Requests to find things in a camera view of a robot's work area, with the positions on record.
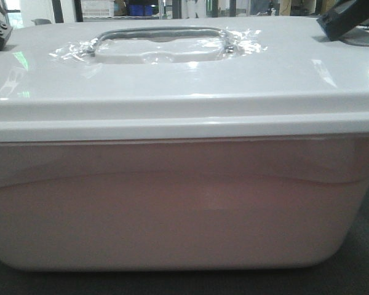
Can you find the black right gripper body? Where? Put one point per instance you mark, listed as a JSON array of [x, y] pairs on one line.
[[343, 17]]

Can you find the white bin lid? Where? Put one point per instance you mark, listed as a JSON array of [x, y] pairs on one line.
[[193, 78]]

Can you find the white plastic storage bin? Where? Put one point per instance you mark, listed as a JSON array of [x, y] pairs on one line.
[[231, 203]]

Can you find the blue background bin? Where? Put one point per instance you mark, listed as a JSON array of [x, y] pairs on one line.
[[137, 10]]

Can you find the white perforated crate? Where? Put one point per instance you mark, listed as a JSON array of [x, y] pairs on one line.
[[97, 8]]

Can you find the black metal frame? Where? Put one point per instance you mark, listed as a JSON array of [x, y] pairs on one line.
[[67, 11]]

